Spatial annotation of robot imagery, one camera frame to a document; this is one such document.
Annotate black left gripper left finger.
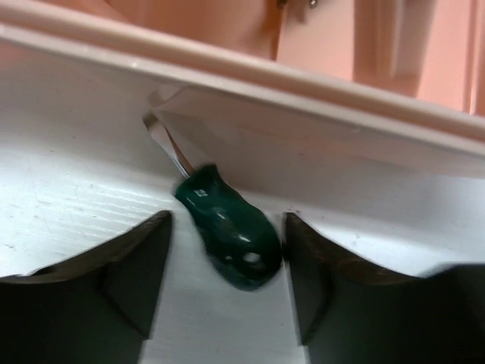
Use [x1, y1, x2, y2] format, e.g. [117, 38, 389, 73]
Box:
[1, 211, 173, 363]

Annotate pink plastic toolbox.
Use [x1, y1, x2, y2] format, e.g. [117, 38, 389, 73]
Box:
[1, 1, 484, 178]

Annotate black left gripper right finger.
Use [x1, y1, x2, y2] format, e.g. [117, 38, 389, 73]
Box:
[284, 213, 484, 363]

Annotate stubby dark green screwdriver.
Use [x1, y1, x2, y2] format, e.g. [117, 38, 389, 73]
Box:
[142, 112, 283, 291]

